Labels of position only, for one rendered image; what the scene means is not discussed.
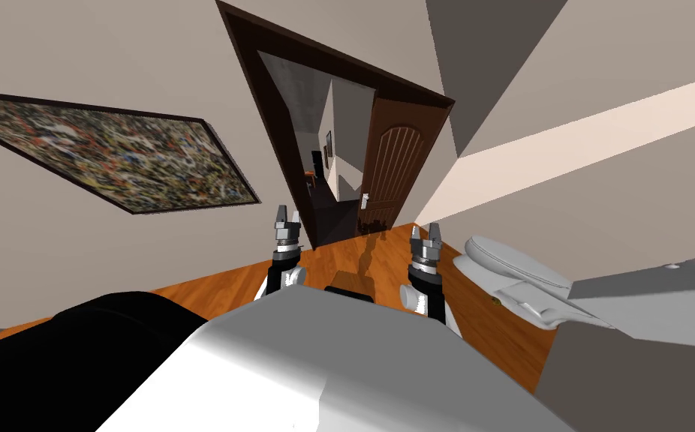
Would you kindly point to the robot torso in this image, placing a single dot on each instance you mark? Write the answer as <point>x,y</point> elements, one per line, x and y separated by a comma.
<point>323,366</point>

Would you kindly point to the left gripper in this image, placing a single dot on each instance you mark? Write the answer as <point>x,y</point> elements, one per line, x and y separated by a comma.
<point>287,231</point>

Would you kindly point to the dark brown door leaf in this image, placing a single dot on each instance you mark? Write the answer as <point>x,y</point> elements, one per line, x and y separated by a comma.
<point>398,162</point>

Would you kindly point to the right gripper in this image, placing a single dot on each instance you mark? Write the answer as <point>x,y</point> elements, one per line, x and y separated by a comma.
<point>426,248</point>

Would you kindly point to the white toilet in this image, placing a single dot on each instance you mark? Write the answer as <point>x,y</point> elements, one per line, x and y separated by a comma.
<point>515,270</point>

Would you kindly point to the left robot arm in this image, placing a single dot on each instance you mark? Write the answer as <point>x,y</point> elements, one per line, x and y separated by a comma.
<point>71,360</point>

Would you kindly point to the white vanity cabinet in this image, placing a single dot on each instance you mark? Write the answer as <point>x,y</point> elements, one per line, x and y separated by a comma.
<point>654,312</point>

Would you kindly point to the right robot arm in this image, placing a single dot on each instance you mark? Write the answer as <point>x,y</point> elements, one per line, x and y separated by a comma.
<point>427,291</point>

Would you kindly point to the multicoloured framed painting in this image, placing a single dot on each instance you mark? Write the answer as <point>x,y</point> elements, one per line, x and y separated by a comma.
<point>113,156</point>

